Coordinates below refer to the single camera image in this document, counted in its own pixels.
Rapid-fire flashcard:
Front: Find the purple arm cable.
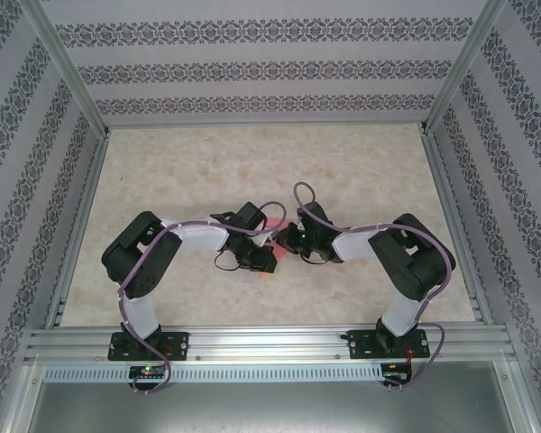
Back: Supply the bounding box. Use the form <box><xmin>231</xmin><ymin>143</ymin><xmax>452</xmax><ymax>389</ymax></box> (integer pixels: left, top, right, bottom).
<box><xmin>294</xmin><ymin>181</ymin><xmax>456</xmax><ymax>393</ymax></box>
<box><xmin>116</xmin><ymin>199</ymin><xmax>289</xmax><ymax>397</ymax></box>

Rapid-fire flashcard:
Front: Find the aluminium side rail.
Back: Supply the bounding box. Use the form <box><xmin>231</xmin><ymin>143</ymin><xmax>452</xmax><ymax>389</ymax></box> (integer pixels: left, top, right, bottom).
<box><xmin>421</xmin><ymin>130</ymin><xmax>495</xmax><ymax>326</ymax></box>
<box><xmin>42</xmin><ymin>133</ymin><xmax>112</xmax><ymax>329</ymax></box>

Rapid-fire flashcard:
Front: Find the controller circuit board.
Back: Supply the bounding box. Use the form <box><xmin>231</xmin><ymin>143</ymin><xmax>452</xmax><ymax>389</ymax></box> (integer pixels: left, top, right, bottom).
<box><xmin>382</xmin><ymin>362</ymin><xmax>414</xmax><ymax>384</ymax></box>
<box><xmin>128</xmin><ymin>364</ymin><xmax>169</xmax><ymax>381</ymax></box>

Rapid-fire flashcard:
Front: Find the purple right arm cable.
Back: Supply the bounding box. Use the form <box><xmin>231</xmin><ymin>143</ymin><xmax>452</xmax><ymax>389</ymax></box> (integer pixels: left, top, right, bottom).
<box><xmin>294</xmin><ymin>181</ymin><xmax>456</xmax><ymax>393</ymax></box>

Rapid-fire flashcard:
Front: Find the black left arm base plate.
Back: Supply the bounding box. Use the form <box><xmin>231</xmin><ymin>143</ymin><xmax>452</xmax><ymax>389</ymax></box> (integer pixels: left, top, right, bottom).
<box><xmin>107</xmin><ymin>332</ymin><xmax>190</xmax><ymax>362</ymax></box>

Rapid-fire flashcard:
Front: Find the aluminium frame post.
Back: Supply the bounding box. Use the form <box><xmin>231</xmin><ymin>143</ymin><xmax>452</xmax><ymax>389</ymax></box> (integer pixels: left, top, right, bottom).
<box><xmin>421</xmin><ymin>0</ymin><xmax>510</xmax><ymax>139</ymax></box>
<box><xmin>21</xmin><ymin>0</ymin><xmax>112</xmax><ymax>139</ymax></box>

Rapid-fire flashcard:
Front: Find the thin black left gripper cable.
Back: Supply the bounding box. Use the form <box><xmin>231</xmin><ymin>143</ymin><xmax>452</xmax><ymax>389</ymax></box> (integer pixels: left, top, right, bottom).
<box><xmin>211</xmin><ymin>252</ymin><xmax>244</xmax><ymax>272</ymax></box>

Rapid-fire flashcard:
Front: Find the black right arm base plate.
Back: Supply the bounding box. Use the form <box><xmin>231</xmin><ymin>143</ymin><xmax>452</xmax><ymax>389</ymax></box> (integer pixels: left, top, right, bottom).
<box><xmin>349</xmin><ymin>328</ymin><xmax>432</xmax><ymax>361</ymax></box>

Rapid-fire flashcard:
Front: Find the grey metal panel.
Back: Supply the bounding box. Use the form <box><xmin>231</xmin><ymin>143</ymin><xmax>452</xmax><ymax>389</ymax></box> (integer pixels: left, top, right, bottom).
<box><xmin>24</xmin><ymin>364</ymin><xmax>531</xmax><ymax>433</ymax></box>

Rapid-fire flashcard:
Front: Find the slotted grey cable duct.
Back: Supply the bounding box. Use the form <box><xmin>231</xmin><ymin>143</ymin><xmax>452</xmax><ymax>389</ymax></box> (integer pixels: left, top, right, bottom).
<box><xmin>42</xmin><ymin>364</ymin><xmax>387</xmax><ymax>382</ymax></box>

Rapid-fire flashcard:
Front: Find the right controller circuit board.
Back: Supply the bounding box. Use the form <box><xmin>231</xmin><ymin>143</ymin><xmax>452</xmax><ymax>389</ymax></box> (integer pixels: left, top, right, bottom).
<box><xmin>382</xmin><ymin>362</ymin><xmax>414</xmax><ymax>384</ymax></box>

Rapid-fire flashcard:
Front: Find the pink paper sheet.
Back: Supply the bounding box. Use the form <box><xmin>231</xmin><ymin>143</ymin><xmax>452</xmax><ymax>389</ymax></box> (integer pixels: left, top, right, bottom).
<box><xmin>256</xmin><ymin>218</ymin><xmax>295</xmax><ymax>277</ymax></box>

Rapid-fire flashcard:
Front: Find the left controller circuit board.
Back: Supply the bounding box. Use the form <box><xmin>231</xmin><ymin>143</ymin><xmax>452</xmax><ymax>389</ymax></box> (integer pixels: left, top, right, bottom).
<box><xmin>128</xmin><ymin>364</ymin><xmax>169</xmax><ymax>381</ymax></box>

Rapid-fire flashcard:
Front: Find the aluminium mounting rail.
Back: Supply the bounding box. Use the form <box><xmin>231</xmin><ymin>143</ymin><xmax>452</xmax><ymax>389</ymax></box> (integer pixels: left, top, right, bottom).
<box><xmin>24</xmin><ymin>327</ymin><xmax>518</xmax><ymax>364</ymax></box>

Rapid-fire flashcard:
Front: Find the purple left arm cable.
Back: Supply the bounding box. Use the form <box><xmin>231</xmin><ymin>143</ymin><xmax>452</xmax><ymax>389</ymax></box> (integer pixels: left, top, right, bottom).
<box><xmin>116</xmin><ymin>199</ymin><xmax>289</xmax><ymax>397</ymax></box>

